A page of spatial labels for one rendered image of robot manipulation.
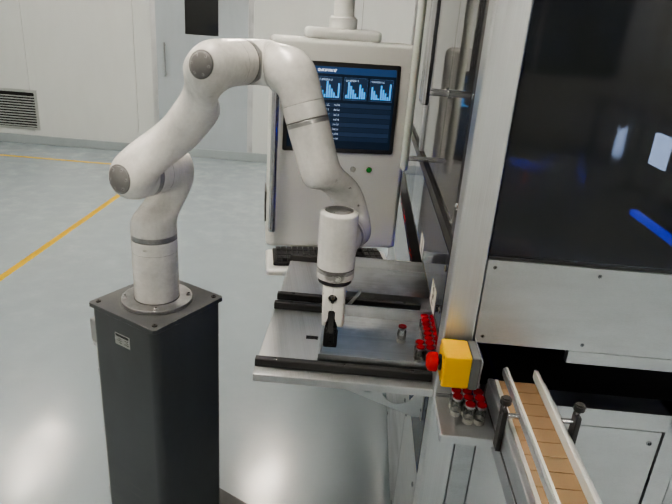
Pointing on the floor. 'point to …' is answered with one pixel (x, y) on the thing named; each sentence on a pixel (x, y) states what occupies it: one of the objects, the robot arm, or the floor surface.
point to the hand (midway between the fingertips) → (330, 338)
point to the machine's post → (475, 213)
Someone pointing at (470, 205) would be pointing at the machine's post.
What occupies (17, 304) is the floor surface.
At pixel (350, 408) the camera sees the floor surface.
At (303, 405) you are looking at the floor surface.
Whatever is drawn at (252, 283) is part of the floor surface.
